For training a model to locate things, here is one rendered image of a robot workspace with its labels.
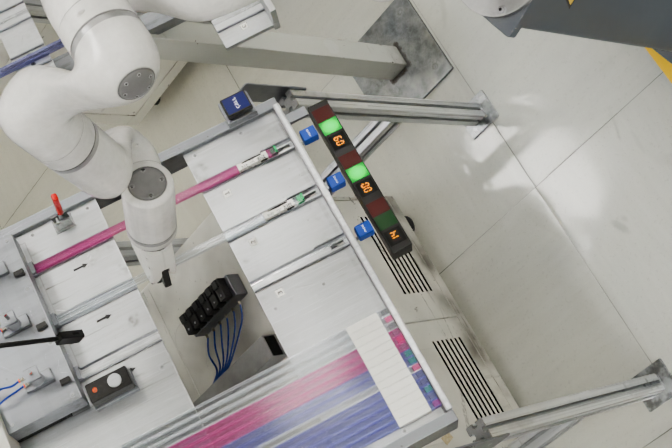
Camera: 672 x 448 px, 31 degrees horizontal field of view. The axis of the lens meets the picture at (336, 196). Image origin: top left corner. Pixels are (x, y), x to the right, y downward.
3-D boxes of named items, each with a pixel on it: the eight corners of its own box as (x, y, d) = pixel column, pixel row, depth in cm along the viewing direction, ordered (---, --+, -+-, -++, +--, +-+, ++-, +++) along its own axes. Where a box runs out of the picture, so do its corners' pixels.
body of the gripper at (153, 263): (118, 211, 204) (123, 241, 214) (143, 261, 200) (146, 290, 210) (160, 195, 207) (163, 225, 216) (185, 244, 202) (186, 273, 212)
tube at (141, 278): (302, 195, 223) (301, 193, 222) (305, 201, 222) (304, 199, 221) (47, 323, 216) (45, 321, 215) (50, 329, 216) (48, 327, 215)
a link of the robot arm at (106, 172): (22, 90, 178) (117, 166, 205) (46, 181, 171) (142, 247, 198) (75, 63, 177) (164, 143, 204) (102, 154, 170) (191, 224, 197)
